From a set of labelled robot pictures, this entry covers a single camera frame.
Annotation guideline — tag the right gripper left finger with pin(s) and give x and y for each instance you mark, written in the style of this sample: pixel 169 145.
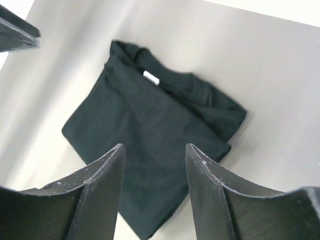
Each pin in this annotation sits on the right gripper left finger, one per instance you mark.
pixel 81 206

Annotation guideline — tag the black t shirt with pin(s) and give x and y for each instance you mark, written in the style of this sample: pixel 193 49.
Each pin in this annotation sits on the black t shirt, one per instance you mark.
pixel 154 112

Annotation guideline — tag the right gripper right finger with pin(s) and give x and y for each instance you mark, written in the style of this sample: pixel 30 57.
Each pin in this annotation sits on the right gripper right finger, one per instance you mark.
pixel 226 206

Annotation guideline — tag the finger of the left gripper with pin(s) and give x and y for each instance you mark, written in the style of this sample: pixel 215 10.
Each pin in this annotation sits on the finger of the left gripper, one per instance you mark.
pixel 15 33

